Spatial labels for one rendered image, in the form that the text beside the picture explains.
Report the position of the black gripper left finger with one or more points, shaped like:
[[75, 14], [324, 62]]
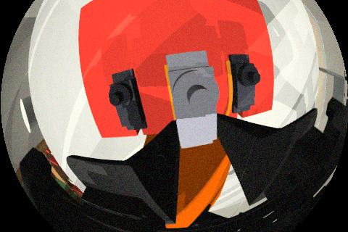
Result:
[[152, 173]]

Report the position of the red flat panel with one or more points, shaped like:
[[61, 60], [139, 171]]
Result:
[[122, 48]]

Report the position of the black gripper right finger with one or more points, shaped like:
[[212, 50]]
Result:
[[258, 152]]

